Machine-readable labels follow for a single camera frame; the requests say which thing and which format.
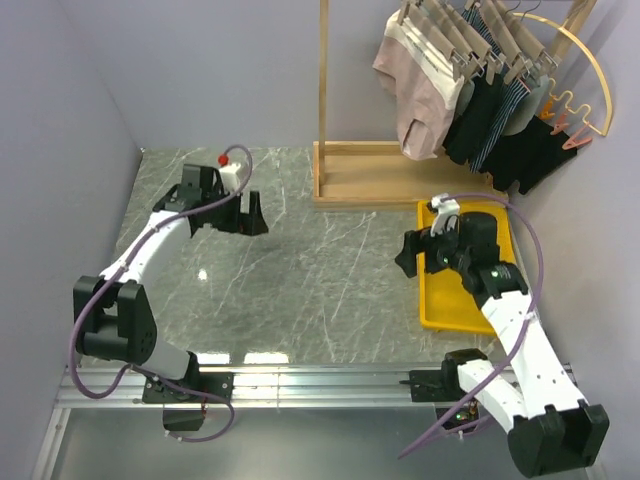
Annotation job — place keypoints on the beige clip hanger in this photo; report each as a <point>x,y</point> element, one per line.
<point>441,33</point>

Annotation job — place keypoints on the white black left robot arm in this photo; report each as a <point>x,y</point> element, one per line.
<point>113,319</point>

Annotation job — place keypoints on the light grey hanging underwear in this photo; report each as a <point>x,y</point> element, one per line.
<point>526,108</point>

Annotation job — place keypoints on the wooden rack upright post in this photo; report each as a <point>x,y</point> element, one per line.
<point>322,96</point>

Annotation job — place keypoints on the beige hanger on grey underwear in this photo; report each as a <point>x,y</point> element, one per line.
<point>460,30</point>

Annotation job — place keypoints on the black hanging underwear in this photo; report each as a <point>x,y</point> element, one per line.
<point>528,157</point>
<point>471,126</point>

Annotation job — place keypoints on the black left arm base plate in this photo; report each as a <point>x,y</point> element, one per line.
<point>218,384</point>

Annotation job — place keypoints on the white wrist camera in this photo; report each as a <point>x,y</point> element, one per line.
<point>446,210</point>
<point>232,173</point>

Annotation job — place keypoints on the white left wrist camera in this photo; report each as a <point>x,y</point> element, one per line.
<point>232,173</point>

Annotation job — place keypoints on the striped blue hanging underwear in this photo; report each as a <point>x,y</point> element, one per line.
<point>510,97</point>

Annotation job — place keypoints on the aluminium rail frame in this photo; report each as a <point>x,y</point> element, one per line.
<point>314,335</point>

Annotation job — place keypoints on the orange wavy clip hanger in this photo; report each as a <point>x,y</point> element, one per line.
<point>571,121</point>

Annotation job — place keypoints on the wooden rack right post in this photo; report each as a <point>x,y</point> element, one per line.
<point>575,19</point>

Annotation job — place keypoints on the yellow plastic tray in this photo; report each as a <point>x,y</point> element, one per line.
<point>453,300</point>

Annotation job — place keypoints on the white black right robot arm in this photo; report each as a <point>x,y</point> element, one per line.
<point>550,425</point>

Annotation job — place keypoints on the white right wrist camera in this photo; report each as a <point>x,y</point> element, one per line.
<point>446,210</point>

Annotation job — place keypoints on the pink and cream underwear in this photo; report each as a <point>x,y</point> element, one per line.
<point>420,78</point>

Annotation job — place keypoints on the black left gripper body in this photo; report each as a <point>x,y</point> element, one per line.
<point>225,215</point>

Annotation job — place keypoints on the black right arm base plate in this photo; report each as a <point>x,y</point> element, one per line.
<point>438,386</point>

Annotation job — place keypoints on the gold metal arc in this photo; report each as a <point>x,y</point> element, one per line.
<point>607,116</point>

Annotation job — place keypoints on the black rear hanging underwear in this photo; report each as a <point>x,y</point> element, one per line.
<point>528,157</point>

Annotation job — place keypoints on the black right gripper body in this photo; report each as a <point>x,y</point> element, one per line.
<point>443,251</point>

